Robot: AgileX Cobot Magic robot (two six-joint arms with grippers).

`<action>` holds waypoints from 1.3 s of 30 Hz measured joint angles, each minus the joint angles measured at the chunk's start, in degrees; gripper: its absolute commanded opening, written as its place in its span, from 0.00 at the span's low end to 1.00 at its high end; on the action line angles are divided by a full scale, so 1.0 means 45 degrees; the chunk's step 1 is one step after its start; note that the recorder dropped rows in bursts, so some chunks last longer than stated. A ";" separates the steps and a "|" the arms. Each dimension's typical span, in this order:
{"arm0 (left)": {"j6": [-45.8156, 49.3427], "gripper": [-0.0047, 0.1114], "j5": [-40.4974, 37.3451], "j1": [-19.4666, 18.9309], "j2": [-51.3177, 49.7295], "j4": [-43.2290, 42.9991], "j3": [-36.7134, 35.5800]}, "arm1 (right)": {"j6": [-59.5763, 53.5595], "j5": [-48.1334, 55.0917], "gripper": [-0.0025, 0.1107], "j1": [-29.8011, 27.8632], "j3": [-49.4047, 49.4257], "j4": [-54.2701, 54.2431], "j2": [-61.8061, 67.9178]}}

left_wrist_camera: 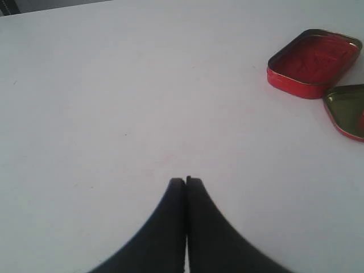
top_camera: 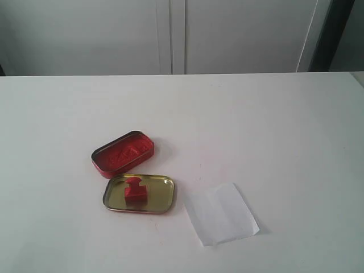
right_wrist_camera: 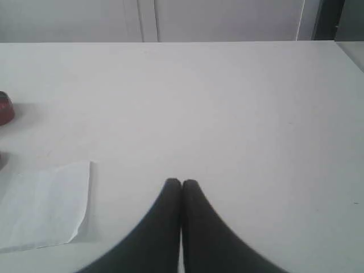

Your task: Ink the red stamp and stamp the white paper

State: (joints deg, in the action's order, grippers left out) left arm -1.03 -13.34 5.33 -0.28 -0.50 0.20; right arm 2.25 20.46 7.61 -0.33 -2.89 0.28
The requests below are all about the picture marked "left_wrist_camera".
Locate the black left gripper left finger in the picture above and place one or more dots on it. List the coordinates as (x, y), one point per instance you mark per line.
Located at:
(160, 244)

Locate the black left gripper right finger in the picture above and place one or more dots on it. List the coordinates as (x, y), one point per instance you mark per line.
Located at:
(213, 244)

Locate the red ink pad tin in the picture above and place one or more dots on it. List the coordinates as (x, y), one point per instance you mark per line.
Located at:
(313, 62)

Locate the gold tin lid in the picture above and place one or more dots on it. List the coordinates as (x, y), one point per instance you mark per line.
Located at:
(344, 106)

